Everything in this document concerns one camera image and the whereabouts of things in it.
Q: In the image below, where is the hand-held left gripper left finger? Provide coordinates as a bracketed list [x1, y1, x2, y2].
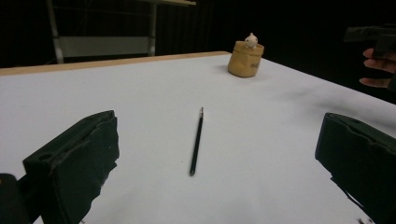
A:
[21, 109, 120, 224]

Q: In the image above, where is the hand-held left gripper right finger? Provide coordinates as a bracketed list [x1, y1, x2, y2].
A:
[314, 112, 396, 224]

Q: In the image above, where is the black pen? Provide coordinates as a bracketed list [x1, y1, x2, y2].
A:
[189, 106, 205, 177]

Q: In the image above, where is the small white figurine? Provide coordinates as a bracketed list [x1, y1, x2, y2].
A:
[244, 32, 259, 50]

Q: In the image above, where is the yellow pen holder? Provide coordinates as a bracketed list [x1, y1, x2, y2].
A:
[227, 40, 265, 78]

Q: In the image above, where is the metal rack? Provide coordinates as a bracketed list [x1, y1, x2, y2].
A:
[45, 0, 198, 65]

